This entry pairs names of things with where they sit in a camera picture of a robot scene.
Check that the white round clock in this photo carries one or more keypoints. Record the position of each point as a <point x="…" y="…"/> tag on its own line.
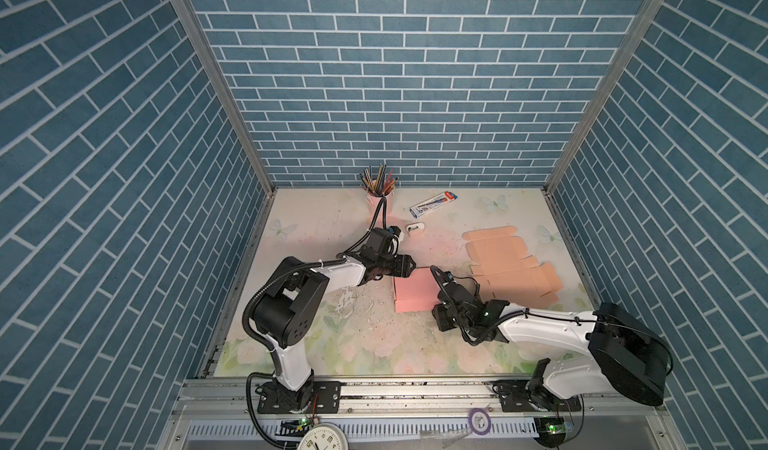
<point x="324" y="437"/>

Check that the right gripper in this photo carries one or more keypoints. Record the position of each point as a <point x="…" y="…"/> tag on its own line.
<point x="438" y="317"/>

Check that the coloured pencils bundle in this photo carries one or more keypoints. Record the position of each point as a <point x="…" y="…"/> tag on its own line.
<point x="378" y="182"/>

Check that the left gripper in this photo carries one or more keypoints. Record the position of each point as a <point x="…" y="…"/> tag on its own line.
<point x="402" y="268"/>

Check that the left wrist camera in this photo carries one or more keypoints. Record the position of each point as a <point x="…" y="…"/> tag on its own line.
<point x="396" y="237"/>

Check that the pink paper box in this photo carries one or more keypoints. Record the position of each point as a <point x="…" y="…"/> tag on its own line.
<point x="417" y="293"/>

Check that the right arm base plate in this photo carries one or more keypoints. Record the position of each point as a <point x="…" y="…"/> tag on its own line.
<point x="515" y="396"/>

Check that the metal base rail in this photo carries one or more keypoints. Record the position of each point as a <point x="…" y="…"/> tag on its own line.
<point x="416" y="411"/>

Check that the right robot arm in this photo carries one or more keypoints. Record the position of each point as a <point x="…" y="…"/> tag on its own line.
<point x="606" y="350"/>

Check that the pink pencil bucket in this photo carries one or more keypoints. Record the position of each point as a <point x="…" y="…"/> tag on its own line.
<point x="373" y="201"/>

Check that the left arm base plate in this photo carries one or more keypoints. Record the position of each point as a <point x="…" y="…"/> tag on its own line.
<point x="315" y="397"/>

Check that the peach paper box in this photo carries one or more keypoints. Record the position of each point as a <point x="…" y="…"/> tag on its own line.
<point x="505" y="269"/>

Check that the blue white pen box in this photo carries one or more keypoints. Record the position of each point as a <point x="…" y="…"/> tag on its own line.
<point x="432" y="204"/>

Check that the purple tape roll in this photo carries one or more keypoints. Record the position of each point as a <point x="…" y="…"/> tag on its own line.
<point x="479" y="421"/>

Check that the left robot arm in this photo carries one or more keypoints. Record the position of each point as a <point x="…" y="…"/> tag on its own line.
<point x="280" y="314"/>

